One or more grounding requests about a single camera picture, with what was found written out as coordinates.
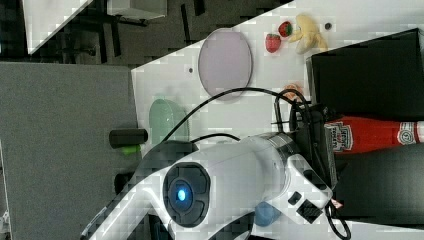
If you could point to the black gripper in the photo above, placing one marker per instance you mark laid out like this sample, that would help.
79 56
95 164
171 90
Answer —
307 128

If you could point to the red ketchup bottle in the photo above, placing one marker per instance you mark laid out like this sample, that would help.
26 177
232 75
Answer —
353 135

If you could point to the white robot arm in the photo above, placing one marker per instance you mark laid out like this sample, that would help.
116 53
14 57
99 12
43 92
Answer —
216 193

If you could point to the black toaster oven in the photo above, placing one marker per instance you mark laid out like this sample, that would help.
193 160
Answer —
379 79

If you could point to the orange slice toy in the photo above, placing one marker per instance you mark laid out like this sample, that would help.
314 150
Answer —
292 92

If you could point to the blue plastic cup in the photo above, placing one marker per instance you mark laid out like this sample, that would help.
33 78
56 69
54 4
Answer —
266 214

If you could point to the yellow toy banana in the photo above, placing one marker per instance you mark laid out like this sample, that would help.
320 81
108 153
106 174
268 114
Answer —
307 35

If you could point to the red toy strawberry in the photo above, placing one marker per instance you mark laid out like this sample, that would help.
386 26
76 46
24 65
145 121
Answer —
272 42
285 29

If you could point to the lilac round plate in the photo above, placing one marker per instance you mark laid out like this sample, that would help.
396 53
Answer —
224 62

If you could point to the green plastic colander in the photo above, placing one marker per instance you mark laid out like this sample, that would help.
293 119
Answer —
164 115

